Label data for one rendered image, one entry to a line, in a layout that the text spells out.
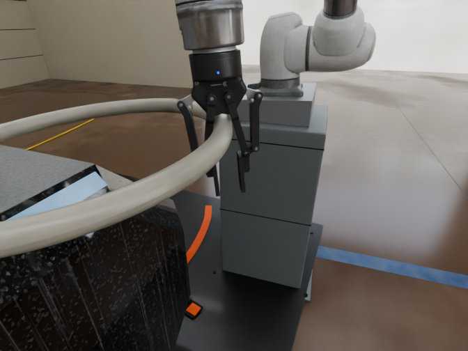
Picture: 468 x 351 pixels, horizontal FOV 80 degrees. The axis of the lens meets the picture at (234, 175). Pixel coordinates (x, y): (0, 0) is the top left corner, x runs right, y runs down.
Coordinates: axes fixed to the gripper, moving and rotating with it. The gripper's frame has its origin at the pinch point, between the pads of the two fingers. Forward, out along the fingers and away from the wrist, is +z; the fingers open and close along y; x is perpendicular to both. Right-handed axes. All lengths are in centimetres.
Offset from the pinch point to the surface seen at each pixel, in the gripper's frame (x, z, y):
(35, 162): -15.4, -1.2, 40.4
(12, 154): -21, -2, 48
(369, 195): -122, 96, -108
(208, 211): -113, 84, 11
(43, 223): 23.8, -10.0, 16.6
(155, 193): 20.0, -9.3, 8.1
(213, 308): -40, 86, 12
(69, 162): -14.6, -0.5, 33.1
